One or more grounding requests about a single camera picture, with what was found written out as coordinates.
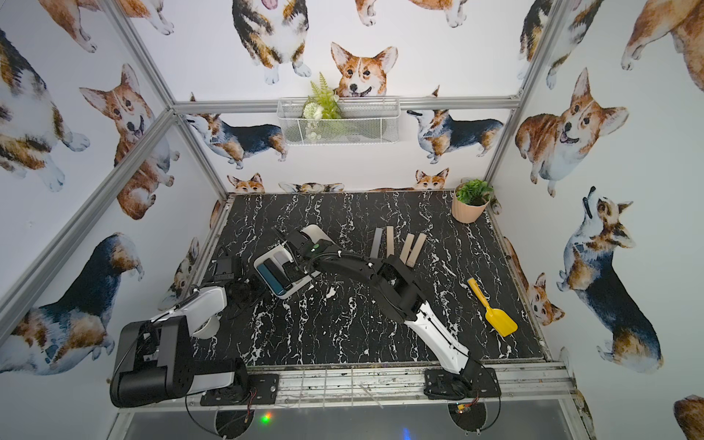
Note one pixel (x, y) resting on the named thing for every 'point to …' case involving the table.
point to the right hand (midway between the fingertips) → (285, 274)
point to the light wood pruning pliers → (409, 257)
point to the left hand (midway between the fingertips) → (271, 283)
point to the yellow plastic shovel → (499, 319)
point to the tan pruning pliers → (390, 240)
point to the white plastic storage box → (280, 254)
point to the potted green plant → (470, 200)
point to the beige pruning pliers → (407, 247)
